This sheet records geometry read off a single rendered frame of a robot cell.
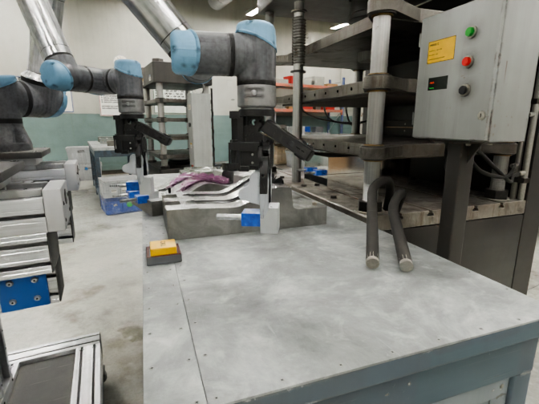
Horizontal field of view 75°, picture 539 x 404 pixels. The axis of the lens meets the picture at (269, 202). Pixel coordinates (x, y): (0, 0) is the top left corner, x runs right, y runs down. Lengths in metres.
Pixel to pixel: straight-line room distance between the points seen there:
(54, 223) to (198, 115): 4.85
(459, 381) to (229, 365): 0.40
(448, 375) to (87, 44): 8.30
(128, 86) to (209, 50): 0.51
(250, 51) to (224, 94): 8.38
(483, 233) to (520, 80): 0.75
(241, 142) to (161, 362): 0.40
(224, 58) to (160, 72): 5.16
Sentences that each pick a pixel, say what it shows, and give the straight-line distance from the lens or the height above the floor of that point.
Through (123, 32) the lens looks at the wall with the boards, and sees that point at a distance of 8.64.
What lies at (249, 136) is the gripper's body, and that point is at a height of 1.10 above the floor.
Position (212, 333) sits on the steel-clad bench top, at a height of 0.80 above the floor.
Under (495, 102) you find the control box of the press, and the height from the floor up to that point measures 1.18.
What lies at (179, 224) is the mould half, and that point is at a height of 0.84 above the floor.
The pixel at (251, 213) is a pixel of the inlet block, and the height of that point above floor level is 0.95.
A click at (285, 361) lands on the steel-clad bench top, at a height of 0.80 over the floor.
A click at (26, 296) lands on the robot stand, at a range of 0.95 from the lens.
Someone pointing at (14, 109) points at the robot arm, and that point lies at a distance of 1.37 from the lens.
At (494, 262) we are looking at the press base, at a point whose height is 0.51.
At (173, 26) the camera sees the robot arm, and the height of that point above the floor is 1.31.
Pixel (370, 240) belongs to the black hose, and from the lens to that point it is 0.90.
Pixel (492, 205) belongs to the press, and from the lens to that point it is 1.77.
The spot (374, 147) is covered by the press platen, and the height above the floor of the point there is 1.04.
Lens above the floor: 1.13
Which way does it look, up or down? 13 degrees down
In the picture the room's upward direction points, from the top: straight up
